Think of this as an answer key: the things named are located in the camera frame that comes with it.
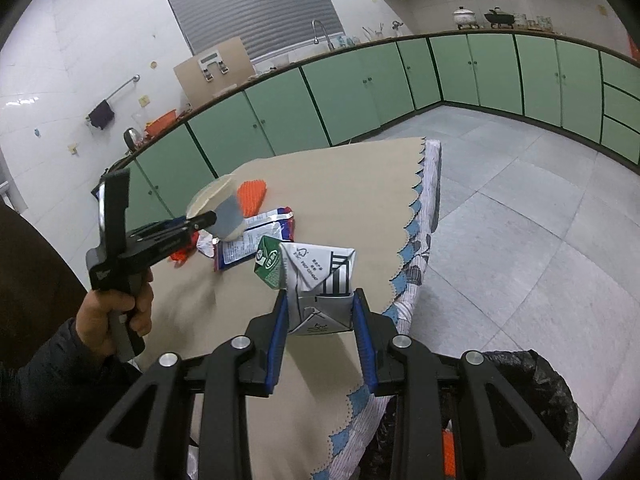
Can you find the chrome faucet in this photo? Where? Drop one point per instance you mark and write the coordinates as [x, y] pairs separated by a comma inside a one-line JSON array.
[[331, 46]]

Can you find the grey window blind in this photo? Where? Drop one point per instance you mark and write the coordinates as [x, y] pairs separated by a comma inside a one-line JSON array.
[[250, 5]]

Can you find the white bracket device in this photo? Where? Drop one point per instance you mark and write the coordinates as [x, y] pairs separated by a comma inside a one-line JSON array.
[[210, 58]]

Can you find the beige scalloped tablecloth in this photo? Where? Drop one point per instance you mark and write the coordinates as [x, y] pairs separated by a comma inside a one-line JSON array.
[[325, 190]]

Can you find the orange plastic wrapper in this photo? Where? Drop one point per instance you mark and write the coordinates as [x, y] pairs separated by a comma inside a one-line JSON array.
[[449, 455], [179, 256]]

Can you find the white green milk carton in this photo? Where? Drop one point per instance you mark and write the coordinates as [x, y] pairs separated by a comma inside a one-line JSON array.
[[310, 270]]

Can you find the white crumpled wrapper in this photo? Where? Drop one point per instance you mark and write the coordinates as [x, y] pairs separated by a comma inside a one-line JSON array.
[[206, 246]]

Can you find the person's left hand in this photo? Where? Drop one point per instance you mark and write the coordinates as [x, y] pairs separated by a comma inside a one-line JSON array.
[[95, 325]]

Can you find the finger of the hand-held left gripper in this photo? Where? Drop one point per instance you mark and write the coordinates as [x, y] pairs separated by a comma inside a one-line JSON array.
[[200, 221]]

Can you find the person's left forearm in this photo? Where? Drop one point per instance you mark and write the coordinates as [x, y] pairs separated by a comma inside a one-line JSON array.
[[50, 400]]

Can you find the orange plastic basin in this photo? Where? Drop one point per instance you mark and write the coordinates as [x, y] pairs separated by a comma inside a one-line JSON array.
[[162, 122]]

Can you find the dark hanging towel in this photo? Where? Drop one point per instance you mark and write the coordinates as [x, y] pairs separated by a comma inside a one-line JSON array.
[[101, 115]]

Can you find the green base cabinets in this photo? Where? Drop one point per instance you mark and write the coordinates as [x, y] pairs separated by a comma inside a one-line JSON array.
[[350, 90]]

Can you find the person's torso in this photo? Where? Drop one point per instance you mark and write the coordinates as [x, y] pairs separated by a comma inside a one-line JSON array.
[[35, 285]]

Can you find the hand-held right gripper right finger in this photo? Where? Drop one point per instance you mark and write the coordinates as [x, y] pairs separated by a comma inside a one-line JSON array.
[[364, 345]]

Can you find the cardboard sheet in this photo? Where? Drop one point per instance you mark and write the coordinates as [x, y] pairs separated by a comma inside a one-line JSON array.
[[235, 60]]

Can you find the blue white snack packet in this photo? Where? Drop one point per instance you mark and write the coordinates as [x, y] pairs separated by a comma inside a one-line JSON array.
[[250, 247]]

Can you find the stack of bowls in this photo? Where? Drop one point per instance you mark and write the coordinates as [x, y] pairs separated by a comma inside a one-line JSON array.
[[522, 20]]

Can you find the white cooking pot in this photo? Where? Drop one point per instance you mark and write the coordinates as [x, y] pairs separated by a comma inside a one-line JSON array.
[[465, 16]]

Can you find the black wok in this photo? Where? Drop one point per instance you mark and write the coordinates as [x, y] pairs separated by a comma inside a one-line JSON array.
[[500, 18]]

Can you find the utensil holder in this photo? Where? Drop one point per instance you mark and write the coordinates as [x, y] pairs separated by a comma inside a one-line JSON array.
[[375, 36]]

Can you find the glass jar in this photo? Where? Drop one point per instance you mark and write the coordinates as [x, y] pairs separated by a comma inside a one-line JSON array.
[[544, 23]]

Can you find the orange thermos flask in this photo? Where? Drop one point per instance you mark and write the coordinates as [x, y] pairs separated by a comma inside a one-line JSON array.
[[635, 51]]

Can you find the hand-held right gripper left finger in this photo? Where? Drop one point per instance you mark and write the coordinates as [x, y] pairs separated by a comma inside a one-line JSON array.
[[276, 350]]

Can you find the black trash bin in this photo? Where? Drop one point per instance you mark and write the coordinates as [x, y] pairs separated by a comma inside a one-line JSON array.
[[545, 400]]

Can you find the wall towel bar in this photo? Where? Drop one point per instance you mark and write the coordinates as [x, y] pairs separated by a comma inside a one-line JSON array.
[[125, 86]]

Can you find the paper cup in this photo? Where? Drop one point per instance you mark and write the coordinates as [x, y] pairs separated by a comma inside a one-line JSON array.
[[227, 215]]

